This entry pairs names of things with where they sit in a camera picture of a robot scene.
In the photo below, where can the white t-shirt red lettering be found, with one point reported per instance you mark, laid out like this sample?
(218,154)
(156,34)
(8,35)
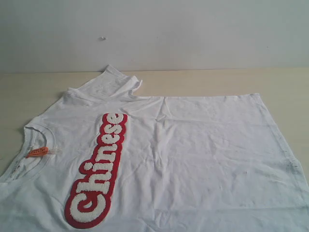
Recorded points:
(123,163)

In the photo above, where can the orange neck size tag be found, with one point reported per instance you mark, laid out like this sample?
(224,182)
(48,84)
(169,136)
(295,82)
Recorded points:
(39,152)

